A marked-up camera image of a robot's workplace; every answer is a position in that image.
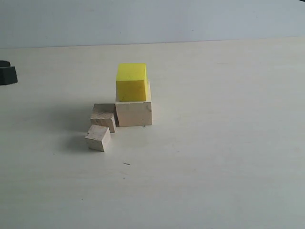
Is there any medium wooden cube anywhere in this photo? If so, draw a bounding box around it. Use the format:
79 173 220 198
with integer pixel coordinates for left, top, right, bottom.
90 104 116 133

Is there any small wooden cube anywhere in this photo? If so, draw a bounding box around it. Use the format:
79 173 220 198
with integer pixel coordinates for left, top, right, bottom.
85 125 111 152

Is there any yellow cube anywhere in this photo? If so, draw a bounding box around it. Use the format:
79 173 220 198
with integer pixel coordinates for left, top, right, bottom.
116 63 148 102

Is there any large pale wooden cube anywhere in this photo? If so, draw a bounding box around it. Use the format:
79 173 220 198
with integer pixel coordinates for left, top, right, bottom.
115 82 152 127

